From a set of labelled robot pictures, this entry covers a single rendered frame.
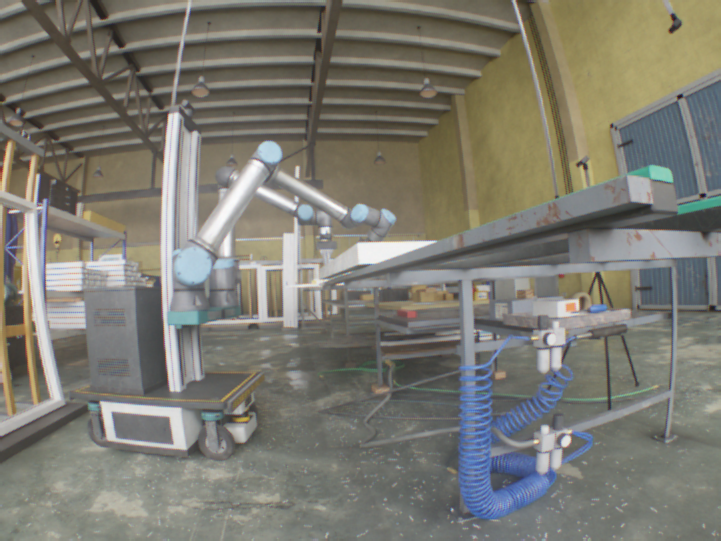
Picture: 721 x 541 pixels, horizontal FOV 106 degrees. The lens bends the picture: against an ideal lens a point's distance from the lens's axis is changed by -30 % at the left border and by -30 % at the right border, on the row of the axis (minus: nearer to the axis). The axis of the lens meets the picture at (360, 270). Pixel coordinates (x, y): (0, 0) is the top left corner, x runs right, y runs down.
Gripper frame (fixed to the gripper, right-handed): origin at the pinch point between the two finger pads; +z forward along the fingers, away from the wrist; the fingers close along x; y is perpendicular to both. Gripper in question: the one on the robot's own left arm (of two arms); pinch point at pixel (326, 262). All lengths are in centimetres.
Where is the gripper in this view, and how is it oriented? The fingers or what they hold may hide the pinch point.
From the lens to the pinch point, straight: 239.9
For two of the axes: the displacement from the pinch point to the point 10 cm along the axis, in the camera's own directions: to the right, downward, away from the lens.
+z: 0.5, 10.0, -0.5
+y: -1.9, 0.6, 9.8
